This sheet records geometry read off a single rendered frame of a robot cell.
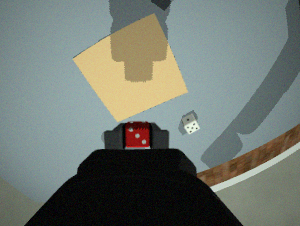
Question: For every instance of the red die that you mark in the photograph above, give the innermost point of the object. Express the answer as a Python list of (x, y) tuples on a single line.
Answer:
[(137, 134)]

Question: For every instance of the tan flat mat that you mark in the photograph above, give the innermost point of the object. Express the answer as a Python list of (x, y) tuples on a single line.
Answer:
[(132, 69)]

